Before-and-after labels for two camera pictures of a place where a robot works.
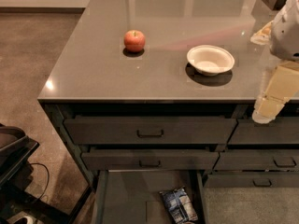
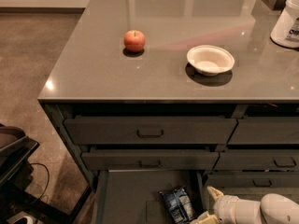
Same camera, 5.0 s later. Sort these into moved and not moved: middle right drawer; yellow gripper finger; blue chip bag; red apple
Moved: yellow gripper finger
Not moved: blue chip bag; red apple; middle right drawer
